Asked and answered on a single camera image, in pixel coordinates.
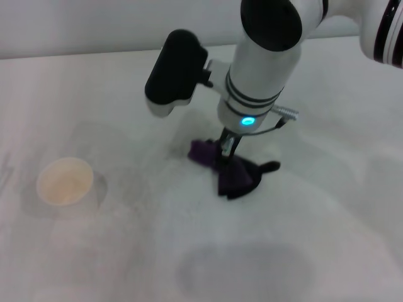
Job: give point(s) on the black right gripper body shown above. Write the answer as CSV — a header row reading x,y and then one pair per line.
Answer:
x,y
229,143

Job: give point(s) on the purple rag with black trim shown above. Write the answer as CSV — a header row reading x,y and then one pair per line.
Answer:
x,y
233,176

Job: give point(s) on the white paper cup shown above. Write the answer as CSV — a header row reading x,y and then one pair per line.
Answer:
x,y
64,182

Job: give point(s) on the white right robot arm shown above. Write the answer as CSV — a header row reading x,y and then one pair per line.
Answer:
x,y
267,63

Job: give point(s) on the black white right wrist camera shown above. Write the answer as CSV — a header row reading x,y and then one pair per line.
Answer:
x,y
174,72

